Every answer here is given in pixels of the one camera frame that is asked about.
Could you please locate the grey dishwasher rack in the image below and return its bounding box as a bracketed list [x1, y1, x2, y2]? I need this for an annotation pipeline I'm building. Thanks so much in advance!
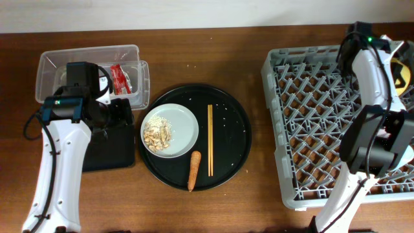
[260, 40, 414, 211]

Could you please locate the nut shells and rice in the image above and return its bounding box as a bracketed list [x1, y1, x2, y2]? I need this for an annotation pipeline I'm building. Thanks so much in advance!
[143, 115, 172, 152]

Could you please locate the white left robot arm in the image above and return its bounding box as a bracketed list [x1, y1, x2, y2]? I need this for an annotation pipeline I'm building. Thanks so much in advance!
[22, 95, 135, 232]

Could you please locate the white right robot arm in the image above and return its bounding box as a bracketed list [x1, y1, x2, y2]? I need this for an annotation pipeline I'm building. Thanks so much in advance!
[307, 32, 413, 232]

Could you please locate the red snack wrapper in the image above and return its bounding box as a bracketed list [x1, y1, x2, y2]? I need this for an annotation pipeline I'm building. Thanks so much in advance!
[111, 64, 132, 95]

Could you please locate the round black serving tray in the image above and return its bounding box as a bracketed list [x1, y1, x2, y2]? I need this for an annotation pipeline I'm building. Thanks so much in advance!
[136, 84, 252, 192]

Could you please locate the orange carrot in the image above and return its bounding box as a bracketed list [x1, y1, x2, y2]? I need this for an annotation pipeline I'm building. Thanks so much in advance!
[188, 151, 201, 192]

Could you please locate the clear plastic bin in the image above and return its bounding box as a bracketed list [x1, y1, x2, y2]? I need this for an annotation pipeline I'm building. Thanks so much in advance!
[35, 45, 150, 111]

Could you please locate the yellow bowl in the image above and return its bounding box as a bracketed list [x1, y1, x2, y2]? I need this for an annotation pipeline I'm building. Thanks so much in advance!
[390, 58, 411, 96]

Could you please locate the black rectangular tray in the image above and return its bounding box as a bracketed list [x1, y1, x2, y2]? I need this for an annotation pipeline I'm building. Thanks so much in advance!
[83, 116, 135, 172]

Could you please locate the grey round plate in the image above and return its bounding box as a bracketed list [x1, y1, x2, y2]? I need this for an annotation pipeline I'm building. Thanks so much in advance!
[140, 104, 199, 159]

